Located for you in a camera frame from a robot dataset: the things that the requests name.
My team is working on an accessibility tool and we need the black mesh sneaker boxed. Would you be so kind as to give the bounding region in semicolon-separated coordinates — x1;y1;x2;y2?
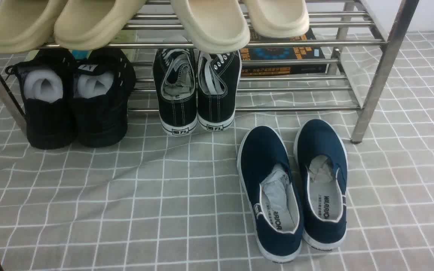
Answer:
5;49;77;150
70;48;136;148

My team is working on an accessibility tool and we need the navy slip-on shoe left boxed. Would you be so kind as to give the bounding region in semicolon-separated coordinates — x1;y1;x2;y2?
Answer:
237;125;304;263

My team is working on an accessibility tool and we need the navy slip-on shoe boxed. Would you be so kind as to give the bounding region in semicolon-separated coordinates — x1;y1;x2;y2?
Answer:
293;119;348;252
237;125;304;263

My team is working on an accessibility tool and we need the navy slip-on shoe right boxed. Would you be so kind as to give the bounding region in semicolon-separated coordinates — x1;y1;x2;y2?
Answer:
293;119;348;252

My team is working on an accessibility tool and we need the stainless steel shoe rack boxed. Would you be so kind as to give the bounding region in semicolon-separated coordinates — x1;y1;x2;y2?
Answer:
0;0;419;144

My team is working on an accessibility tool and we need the black canvas sneaker right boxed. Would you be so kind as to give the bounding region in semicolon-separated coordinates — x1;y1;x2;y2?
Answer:
196;51;242;132

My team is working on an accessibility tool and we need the black canvas sneaker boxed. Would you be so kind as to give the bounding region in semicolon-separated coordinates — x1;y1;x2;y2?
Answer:
152;49;197;137
196;51;242;132

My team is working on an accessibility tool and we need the black canvas sneaker left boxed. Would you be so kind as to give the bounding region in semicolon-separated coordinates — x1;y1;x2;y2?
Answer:
152;49;197;137

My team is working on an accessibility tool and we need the grey checkered cloth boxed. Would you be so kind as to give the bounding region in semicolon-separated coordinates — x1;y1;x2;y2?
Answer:
0;31;434;271

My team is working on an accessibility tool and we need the black orange book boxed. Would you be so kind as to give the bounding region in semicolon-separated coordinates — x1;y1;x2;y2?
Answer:
240;46;329;77

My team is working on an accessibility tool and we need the cream slipper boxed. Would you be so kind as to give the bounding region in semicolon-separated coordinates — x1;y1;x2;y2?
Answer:
243;0;310;38
170;0;250;54

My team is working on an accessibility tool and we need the cream slipper far right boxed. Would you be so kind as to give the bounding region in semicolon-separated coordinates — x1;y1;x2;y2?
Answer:
243;0;310;38

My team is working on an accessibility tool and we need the green blue book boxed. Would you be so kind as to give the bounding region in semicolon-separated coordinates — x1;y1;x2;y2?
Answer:
25;30;138;61

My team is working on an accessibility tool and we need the beige slipper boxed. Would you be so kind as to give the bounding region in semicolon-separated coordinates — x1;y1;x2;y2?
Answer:
54;0;146;51
0;0;67;54

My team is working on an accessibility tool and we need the beige slipper far left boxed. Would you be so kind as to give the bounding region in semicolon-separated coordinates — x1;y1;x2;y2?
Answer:
0;0;67;54

